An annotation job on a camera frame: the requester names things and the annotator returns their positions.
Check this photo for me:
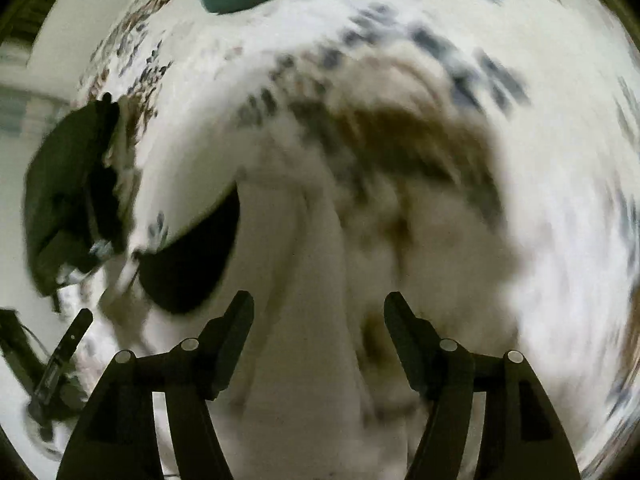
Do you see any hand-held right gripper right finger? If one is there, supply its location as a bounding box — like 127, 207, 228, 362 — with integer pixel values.
383, 291, 582, 480

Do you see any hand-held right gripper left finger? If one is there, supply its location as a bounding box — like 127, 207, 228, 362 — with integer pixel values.
56, 290, 255, 480

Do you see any white garment with brown print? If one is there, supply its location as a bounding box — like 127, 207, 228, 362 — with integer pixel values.
100, 55, 521, 480

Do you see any white printed blanket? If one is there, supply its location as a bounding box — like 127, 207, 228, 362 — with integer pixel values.
10, 0, 640, 480

